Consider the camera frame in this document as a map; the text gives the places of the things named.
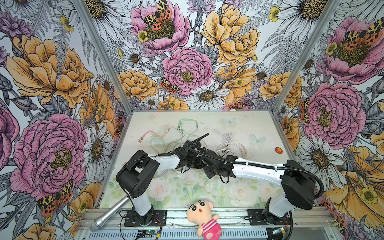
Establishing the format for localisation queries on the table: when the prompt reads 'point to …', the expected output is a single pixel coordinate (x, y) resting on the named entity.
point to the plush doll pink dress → (199, 212)
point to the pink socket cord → (233, 143)
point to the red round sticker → (278, 150)
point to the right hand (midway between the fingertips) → (211, 173)
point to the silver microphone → (95, 225)
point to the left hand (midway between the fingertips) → (204, 168)
